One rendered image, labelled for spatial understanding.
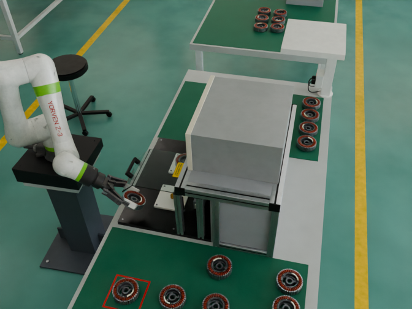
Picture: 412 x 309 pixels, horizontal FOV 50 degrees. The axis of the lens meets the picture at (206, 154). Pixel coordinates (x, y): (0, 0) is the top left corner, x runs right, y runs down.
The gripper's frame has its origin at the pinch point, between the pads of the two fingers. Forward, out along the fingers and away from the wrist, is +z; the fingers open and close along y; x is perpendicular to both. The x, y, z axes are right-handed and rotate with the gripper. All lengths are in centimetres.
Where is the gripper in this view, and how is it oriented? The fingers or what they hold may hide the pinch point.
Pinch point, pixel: (133, 197)
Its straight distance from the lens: 210.8
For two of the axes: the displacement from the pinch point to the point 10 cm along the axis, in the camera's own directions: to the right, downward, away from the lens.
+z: 8.3, 4.6, 3.1
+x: 5.5, -7.4, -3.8
